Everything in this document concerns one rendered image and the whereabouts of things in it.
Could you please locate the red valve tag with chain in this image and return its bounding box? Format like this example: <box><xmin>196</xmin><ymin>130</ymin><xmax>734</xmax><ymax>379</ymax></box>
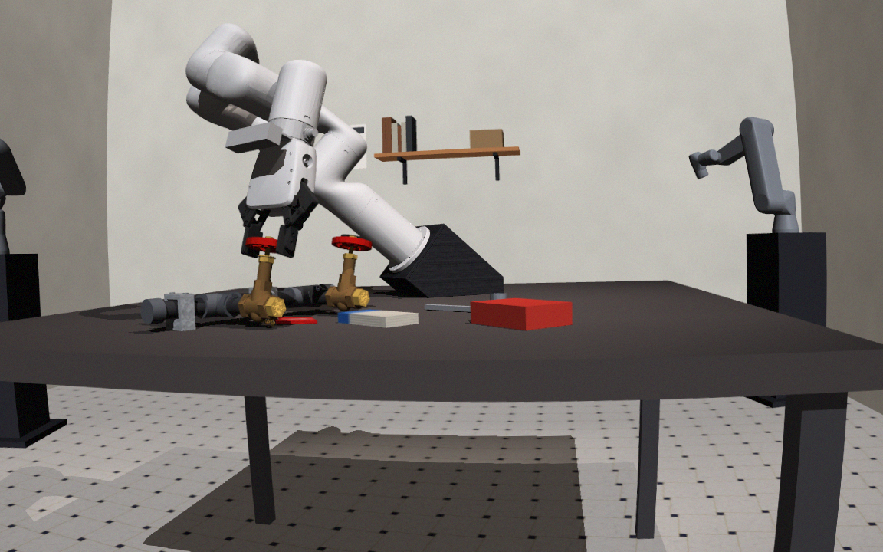
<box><xmin>259</xmin><ymin>255</ymin><xmax>317</xmax><ymax>326</ymax></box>

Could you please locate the red flat box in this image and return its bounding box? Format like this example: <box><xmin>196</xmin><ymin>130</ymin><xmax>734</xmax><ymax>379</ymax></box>
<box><xmin>471</xmin><ymin>298</ymin><xmax>573</xmax><ymax>330</ymax></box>

